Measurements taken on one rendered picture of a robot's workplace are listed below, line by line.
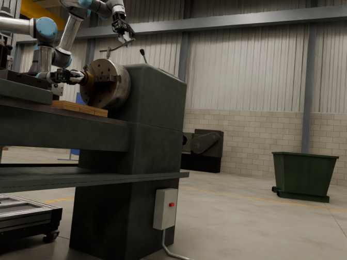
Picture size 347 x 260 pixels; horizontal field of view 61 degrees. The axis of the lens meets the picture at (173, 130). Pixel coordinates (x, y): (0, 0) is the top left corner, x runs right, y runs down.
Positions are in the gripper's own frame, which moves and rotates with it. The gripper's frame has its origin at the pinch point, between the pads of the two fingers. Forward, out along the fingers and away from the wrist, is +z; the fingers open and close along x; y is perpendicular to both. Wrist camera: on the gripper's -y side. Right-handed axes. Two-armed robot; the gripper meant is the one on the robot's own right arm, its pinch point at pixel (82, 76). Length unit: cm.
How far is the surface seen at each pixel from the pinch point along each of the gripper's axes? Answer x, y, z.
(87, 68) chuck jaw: 7.5, -9.2, -7.5
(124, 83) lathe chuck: 0.4, -21.0, 12.0
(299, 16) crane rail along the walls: 458, -950, -45
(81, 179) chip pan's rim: -53, 18, 27
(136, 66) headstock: 14.2, -31.6, 11.4
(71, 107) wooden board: -20.4, 18.2, 15.0
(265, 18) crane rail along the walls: 459, -933, -159
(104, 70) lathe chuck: 7.7, -15.0, 0.3
